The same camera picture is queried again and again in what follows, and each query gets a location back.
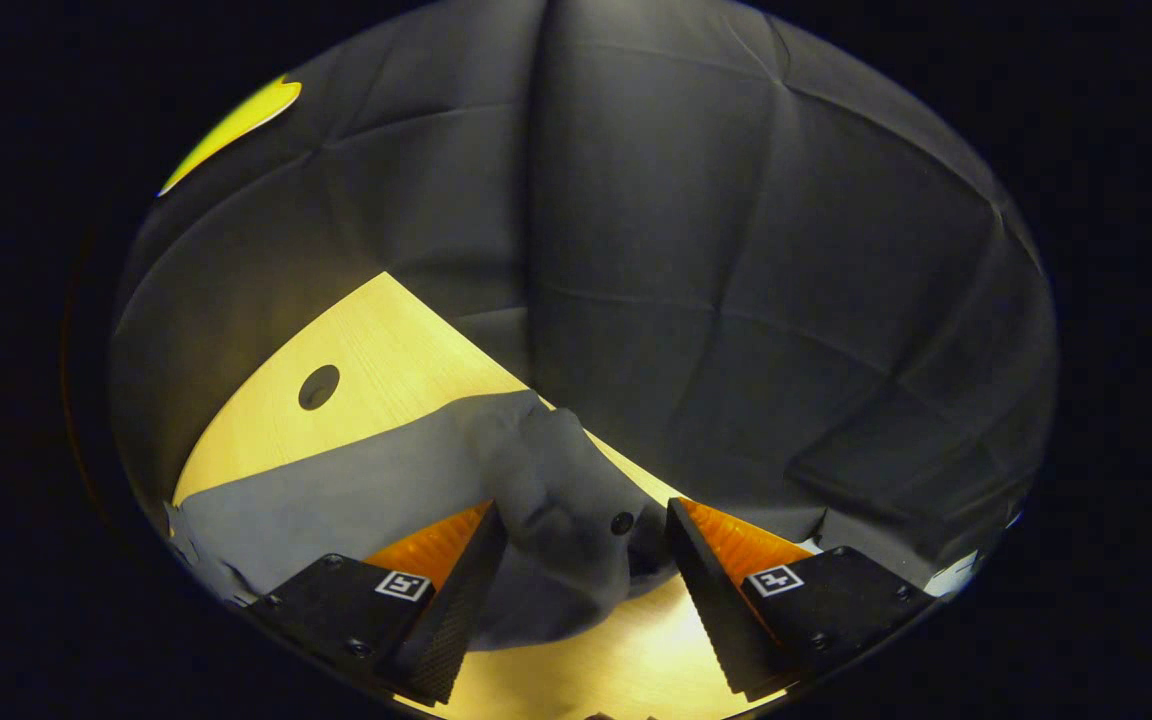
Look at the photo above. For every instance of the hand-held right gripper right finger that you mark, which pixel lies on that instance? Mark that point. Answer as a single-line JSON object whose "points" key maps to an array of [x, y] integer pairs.
{"points": [[711, 610]]}

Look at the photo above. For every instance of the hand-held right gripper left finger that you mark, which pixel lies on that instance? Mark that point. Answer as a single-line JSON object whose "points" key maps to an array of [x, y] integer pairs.
{"points": [[461, 610]]}

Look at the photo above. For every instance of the grey collared shirt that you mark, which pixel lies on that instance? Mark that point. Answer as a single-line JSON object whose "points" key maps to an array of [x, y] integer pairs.
{"points": [[556, 500]]}

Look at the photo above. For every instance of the black backdrop cloth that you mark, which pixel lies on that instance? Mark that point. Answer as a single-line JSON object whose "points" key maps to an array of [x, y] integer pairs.
{"points": [[736, 250]]}

